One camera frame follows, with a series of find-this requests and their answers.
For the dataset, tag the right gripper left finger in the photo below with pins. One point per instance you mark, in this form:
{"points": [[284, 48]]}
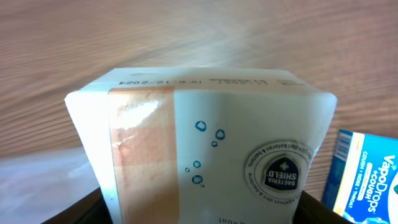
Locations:
{"points": [[89, 210]]}

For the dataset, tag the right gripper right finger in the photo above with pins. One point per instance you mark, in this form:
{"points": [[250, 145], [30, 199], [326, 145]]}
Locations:
{"points": [[311, 211]]}

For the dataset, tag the blue VapoDrops lozenge box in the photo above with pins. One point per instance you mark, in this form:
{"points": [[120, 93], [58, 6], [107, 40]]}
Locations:
{"points": [[362, 183]]}

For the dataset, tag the white Hansaplast box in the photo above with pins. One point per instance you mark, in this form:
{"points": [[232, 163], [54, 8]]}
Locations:
{"points": [[201, 145]]}

